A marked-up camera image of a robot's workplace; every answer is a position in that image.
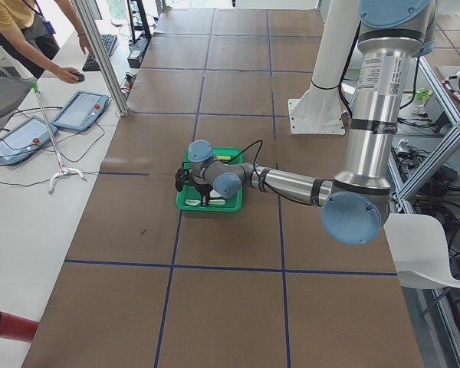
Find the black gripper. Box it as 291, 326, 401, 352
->
195, 184, 212, 207

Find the grey office chair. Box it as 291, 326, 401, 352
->
0, 66, 31, 119

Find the red cylinder tube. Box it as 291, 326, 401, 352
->
0, 311, 39, 343

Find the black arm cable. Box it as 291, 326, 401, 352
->
225, 139, 264, 169

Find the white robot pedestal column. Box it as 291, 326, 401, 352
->
288, 0, 360, 135

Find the green plastic tray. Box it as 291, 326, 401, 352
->
176, 146, 245, 212

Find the black computer mouse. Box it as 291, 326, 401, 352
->
71, 72, 85, 82

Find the black keyboard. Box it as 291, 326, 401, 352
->
81, 34, 118, 72

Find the white round plate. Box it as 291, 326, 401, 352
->
210, 189, 224, 199

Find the blue teach pendant near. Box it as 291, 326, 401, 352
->
0, 116, 51, 165

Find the reacher grabber stick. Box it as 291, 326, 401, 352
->
31, 81, 85, 195

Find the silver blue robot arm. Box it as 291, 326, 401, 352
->
176, 1, 437, 245

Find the blue teach pendant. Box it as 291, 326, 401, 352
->
0, 116, 51, 165
51, 90, 109, 132

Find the aluminium frame post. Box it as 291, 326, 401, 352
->
72, 0, 129, 117

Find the blue teach pendant far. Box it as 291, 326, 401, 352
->
51, 90, 109, 132

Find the person in yellow shirt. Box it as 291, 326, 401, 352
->
0, 1, 80, 84

